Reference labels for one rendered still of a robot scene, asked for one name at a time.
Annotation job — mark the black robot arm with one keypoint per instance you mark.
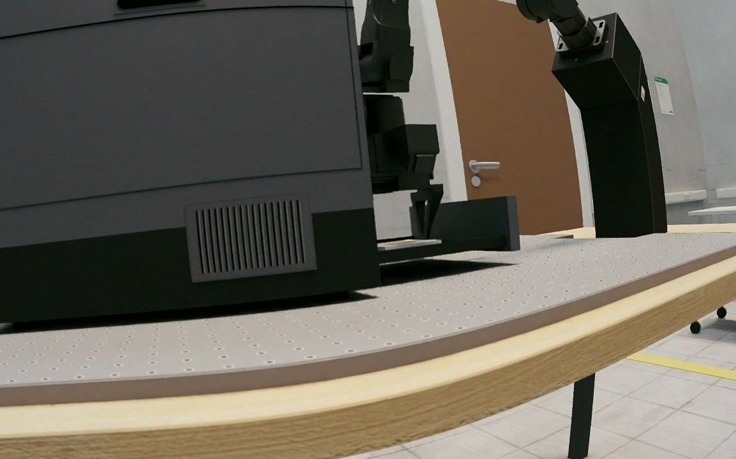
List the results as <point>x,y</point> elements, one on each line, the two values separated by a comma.
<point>386,59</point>

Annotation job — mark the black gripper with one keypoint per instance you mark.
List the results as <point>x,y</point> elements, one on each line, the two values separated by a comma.
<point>391,181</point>

